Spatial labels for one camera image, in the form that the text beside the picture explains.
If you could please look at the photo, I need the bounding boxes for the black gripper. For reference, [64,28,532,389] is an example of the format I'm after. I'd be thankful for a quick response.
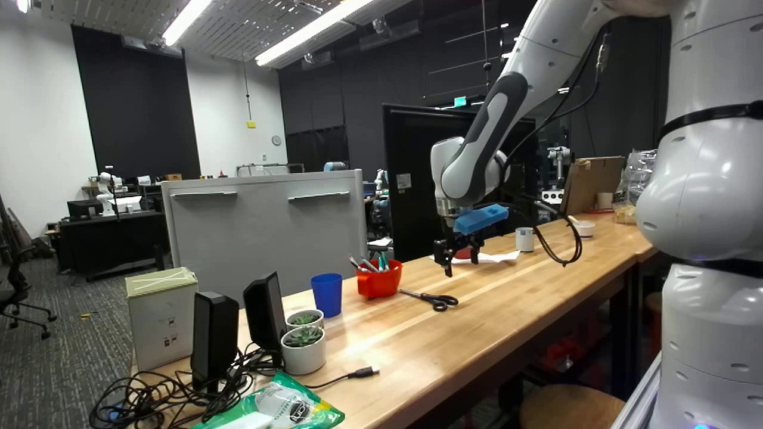
[432,227,487,278]

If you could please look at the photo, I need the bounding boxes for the black scissors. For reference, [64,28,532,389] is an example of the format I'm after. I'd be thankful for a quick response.
[397,286,460,315]

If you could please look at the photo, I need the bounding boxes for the white paper sheet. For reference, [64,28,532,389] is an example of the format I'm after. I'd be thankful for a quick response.
[428,247,521,266]

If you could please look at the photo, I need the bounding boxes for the black cabinet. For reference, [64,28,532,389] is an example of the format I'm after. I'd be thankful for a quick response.
[380,101,543,262]

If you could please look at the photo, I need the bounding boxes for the small white cup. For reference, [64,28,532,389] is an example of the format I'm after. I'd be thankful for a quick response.
[512,224,537,254]

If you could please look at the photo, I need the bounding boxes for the orange red pen cup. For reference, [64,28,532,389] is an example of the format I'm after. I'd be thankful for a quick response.
[355,260,404,303]

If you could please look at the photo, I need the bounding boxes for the blue plastic cup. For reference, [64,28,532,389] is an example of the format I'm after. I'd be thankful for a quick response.
[310,271,346,318]

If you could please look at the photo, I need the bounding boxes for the red box under table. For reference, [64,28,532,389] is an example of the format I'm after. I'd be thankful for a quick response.
[543,336,603,379]

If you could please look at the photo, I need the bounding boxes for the brown cardboard box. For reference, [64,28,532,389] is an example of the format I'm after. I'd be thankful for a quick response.
[564,152,627,217]

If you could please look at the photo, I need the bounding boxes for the small white plant pot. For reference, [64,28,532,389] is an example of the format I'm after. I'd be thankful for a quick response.
[285,304,326,330]

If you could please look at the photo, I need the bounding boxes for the yellow snack bag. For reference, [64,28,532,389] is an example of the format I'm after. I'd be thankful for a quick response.
[614,202,643,227]

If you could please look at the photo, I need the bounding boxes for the round wooden stool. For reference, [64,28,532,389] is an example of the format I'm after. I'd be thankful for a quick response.
[520,383,627,429]

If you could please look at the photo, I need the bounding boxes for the large white plant pot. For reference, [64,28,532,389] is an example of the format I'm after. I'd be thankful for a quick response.
[278,321,328,376]

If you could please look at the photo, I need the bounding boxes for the clear plastic bag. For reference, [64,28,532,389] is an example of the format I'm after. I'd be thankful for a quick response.
[622,148,663,210]

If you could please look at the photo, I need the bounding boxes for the black desktop speaker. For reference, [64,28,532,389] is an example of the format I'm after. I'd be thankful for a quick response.
[187,287,242,390]
[241,268,291,357]

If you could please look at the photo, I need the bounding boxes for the green wet wipes pack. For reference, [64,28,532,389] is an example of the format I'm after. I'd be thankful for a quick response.
[187,368,348,429]

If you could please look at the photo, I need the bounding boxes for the long ceiling light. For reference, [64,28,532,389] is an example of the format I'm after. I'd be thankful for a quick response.
[253,0,374,68]
[159,0,213,47]

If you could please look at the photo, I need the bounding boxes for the white box with pale lid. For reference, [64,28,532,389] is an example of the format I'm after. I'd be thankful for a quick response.
[123,265,200,371]

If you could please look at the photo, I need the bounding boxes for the black background desk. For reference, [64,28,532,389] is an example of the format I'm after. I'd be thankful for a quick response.
[55,208,172,280]

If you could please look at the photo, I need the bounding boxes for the small white machine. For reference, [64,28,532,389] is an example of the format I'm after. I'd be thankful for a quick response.
[92,167,123,219]

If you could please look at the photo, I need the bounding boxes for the black office chair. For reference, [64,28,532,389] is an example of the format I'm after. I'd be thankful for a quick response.
[0,194,60,341]

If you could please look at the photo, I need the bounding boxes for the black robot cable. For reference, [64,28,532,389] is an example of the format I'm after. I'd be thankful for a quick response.
[502,31,614,268]

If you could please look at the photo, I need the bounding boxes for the black USB cable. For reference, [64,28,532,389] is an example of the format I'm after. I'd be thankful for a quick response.
[304,362,380,390]

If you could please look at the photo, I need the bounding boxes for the black cable tangle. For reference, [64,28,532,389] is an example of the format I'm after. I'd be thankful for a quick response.
[87,345,268,429]

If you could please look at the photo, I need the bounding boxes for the black wall panel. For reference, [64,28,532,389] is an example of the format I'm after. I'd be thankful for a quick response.
[68,22,202,184]

